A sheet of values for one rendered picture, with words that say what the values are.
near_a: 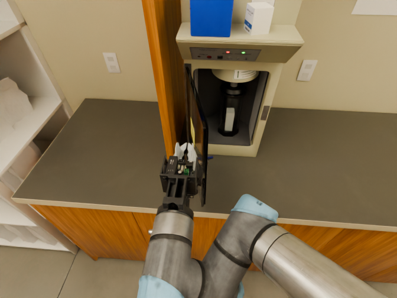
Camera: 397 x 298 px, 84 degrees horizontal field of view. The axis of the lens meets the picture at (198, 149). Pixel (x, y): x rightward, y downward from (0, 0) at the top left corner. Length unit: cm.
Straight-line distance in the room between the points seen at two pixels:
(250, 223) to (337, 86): 117
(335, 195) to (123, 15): 123
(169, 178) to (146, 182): 53
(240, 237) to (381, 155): 105
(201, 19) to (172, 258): 52
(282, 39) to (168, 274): 57
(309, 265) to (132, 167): 84
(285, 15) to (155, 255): 66
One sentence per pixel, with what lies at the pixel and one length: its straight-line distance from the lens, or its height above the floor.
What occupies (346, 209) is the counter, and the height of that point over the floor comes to 94.
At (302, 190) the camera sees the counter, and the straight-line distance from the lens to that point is 102.
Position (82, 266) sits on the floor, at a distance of 197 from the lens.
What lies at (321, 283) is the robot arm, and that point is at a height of 142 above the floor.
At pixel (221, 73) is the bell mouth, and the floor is 133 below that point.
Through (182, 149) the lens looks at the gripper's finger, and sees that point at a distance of 56.
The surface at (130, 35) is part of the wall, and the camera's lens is 127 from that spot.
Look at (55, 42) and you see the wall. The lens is 148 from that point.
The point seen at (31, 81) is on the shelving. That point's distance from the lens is 172.
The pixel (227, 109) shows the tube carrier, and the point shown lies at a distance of 93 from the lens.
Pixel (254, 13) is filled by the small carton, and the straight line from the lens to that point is 63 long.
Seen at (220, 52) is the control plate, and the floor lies 146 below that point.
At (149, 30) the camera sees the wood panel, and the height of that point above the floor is 152.
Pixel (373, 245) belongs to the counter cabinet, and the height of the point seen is 68.
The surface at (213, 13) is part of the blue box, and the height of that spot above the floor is 156.
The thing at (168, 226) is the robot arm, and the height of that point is 137.
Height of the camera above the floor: 173
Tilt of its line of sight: 47 degrees down
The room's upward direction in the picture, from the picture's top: straight up
